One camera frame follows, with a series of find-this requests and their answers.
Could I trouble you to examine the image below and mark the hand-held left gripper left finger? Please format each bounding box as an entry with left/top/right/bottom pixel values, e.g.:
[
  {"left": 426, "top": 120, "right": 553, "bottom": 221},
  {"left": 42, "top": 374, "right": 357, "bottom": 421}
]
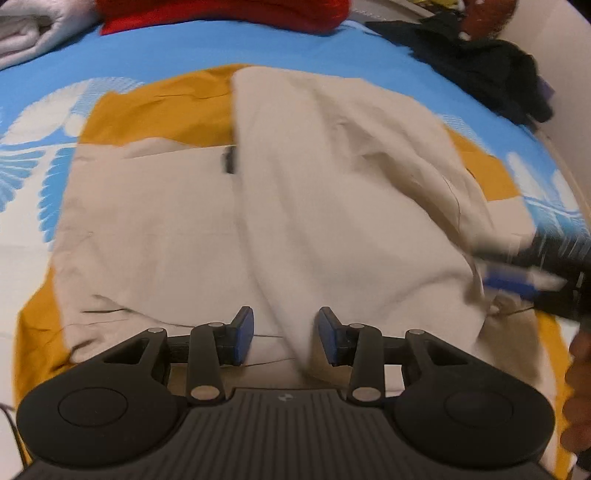
[{"left": 99, "top": 305, "right": 256, "bottom": 407}]

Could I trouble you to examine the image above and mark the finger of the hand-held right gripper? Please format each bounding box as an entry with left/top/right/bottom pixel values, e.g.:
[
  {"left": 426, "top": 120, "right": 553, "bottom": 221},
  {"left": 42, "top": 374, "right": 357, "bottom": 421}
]
[
  {"left": 468, "top": 247, "right": 536, "bottom": 268},
  {"left": 475, "top": 261, "right": 568, "bottom": 297}
]

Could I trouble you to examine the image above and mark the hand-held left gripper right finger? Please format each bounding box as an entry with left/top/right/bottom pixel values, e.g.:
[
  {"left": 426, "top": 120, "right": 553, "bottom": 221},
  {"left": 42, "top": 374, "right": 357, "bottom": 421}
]
[{"left": 318, "top": 306, "right": 469, "bottom": 407}]

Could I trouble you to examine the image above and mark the beige and mustard hooded jacket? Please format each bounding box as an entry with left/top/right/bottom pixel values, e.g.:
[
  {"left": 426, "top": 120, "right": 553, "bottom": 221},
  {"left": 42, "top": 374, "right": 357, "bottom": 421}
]
[{"left": 14, "top": 65, "right": 573, "bottom": 480}]

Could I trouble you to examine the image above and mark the pile of black clothes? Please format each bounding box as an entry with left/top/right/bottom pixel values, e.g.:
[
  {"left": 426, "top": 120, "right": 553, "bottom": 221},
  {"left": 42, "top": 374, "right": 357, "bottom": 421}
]
[{"left": 367, "top": 11, "right": 555, "bottom": 132}]

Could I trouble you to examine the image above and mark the person's right hand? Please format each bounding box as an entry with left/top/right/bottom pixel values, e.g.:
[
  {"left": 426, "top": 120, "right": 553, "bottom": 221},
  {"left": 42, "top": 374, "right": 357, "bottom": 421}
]
[{"left": 561, "top": 323, "right": 591, "bottom": 453}]

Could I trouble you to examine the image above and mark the dark red cushion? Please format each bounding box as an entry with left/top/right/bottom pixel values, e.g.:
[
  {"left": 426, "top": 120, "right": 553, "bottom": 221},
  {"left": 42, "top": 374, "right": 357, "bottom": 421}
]
[{"left": 457, "top": 0, "right": 518, "bottom": 42}]

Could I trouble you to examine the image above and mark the red folded blanket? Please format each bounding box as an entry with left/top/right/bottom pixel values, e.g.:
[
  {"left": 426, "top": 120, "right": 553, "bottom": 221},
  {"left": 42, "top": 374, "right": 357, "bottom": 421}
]
[{"left": 99, "top": 0, "right": 352, "bottom": 35}]

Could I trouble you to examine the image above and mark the white folded quilt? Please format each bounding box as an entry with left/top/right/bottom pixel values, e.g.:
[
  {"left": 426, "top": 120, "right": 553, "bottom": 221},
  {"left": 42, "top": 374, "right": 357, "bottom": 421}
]
[{"left": 0, "top": 0, "right": 100, "bottom": 70}]

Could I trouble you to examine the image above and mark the thin cable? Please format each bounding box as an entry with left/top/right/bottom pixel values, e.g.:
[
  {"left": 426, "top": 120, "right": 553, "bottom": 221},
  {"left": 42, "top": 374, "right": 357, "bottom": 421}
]
[{"left": 0, "top": 404, "right": 28, "bottom": 467}]

